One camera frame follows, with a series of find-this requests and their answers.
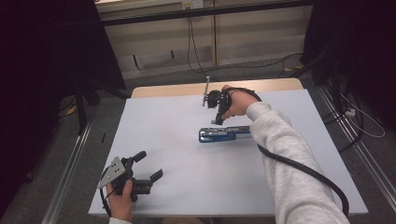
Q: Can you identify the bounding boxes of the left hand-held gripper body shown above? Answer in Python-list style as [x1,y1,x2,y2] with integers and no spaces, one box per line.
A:
[97,155,154,203]

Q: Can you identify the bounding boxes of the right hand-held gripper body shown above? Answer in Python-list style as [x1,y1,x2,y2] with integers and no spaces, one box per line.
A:
[202,76,233,123]

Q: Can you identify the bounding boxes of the blue stapler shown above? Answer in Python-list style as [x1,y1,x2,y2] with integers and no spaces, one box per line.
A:
[198,125,252,144]

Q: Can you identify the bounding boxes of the person's right hand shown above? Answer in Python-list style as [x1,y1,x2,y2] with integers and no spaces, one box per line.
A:
[220,84,260,120]

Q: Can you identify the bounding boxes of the person's left hand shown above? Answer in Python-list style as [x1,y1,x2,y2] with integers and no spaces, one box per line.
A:
[106,179,134,223]

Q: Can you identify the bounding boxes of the black stand leg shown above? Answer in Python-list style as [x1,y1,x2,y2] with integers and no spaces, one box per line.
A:
[73,77,133,136]
[290,46,332,86]

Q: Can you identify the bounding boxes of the black horizontal metal bar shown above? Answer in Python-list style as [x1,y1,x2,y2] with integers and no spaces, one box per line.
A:
[100,0,314,28]

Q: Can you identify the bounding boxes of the black curtain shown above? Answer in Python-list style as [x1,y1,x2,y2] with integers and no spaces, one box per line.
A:
[301,0,396,132]
[0,0,127,218]

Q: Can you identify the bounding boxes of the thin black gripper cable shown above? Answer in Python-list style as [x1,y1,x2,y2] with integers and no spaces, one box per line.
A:
[99,186,114,217]

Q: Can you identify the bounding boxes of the metal floor rail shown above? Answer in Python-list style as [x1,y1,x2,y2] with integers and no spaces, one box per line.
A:
[317,85,396,205]
[40,120,93,224]

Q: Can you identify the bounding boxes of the black hanging cable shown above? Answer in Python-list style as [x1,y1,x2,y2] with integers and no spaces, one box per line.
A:
[186,16,304,77]

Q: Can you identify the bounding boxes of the white wall socket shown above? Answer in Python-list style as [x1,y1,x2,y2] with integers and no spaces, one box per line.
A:
[181,0,205,10]

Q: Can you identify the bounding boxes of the thick black gripper cable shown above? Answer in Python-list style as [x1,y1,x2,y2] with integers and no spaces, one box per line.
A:
[222,87,350,217]

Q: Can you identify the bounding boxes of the black floor cables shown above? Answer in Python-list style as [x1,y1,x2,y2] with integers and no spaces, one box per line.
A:
[320,87,364,154]

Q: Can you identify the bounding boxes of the white cable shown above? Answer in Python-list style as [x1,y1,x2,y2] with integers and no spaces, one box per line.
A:
[338,92,387,139]

